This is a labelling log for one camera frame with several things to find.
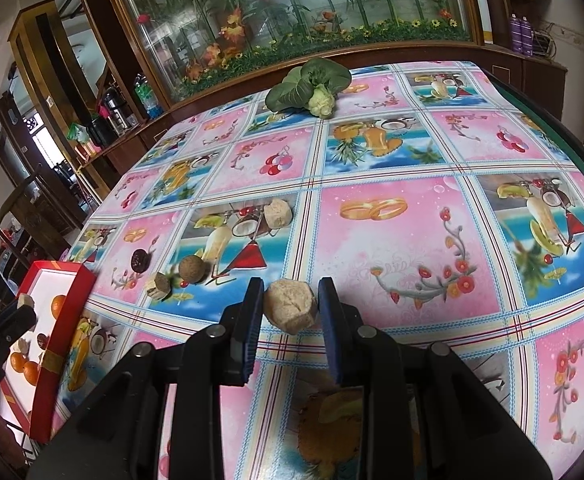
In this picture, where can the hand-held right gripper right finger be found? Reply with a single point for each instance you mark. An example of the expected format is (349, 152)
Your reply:
(329, 330)

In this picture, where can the artificial flower arrangement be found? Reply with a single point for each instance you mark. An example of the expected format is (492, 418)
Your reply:
(272, 25)

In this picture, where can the green plastic bottle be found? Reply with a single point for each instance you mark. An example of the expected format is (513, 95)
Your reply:
(147, 95)

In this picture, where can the dark brown round fruit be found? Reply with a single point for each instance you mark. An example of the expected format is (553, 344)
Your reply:
(139, 259)

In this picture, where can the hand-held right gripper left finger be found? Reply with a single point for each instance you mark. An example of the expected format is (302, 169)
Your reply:
(251, 330)

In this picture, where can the red cardboard box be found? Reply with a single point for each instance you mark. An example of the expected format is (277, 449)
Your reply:
(62, 320)

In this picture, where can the large beige peeled chunk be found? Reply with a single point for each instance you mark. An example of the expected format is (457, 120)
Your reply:
(290, 307)

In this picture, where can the steel thermos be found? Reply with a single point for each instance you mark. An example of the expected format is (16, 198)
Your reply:
(115, 110)

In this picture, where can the wooden chair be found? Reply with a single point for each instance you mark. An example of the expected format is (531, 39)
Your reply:
(14, 215)

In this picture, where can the wooden glass display cabinet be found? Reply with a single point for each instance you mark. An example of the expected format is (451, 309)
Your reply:
(297, 10)

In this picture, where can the white peeled chunk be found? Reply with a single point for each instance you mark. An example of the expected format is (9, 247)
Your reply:
(22, 346)

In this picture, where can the green packet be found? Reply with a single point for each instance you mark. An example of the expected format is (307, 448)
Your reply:
(77, 135)

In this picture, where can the small beige peeled chunk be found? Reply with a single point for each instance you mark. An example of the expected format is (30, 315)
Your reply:
(159, 285)
(24, 301)

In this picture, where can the green bok choy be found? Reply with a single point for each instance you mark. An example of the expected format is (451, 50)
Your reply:
(312, 90)

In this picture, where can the black kettle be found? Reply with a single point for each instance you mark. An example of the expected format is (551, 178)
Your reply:
(99, 131)

